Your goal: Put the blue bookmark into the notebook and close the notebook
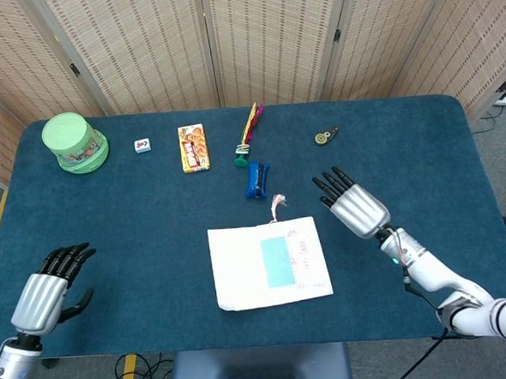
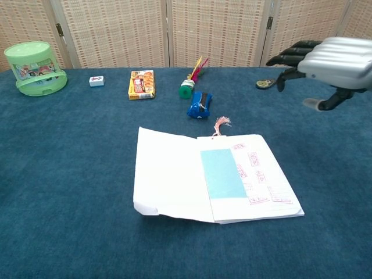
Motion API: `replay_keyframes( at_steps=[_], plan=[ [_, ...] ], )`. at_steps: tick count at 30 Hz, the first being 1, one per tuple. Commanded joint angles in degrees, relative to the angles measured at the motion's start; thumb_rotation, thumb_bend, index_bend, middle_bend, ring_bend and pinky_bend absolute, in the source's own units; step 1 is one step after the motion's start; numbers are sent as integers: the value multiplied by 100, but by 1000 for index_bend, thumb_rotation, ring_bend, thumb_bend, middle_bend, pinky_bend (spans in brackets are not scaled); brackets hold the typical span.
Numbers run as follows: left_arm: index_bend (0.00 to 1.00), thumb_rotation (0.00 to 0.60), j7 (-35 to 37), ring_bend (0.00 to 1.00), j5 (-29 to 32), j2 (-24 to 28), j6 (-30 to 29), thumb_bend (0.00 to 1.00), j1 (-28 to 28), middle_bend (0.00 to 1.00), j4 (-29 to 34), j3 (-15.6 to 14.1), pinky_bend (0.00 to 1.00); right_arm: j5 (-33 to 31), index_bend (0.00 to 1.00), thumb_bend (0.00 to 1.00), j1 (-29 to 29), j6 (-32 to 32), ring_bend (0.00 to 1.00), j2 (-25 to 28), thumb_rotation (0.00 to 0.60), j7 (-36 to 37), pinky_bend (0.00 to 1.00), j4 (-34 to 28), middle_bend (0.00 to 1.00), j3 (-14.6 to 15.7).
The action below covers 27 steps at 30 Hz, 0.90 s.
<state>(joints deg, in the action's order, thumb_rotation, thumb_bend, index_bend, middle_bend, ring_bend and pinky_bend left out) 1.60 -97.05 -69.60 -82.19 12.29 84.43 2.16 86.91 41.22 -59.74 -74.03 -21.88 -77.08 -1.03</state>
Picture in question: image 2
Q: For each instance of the blue table cloth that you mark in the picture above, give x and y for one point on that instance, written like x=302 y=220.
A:
x=72 y=174

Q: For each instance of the white mahjong tile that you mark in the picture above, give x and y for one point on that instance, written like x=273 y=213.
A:
x=96 y=81

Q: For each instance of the colourful feather shuttlecock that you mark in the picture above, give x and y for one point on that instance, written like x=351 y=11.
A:
x=185 y=90

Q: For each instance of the black screen hinge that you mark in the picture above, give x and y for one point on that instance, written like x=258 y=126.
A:
x=60 y=29
x=269 y=22

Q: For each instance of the green plastic container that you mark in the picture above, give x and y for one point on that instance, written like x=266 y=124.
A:
x=35 y=69

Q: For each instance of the woven bamboo folding screen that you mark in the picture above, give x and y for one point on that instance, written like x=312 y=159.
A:
x=116 y=32

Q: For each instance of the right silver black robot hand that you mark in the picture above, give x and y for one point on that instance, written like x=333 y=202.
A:
x=340 y=61

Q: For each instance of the blue bookmark with pink tassel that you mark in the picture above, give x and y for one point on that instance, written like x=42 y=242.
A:
x=223 y=174

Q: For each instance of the yellow snack box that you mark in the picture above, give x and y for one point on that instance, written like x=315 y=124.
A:
x=141 y=85

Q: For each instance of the white notebook with yellow spine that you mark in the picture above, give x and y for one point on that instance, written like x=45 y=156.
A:
x=168 y=174

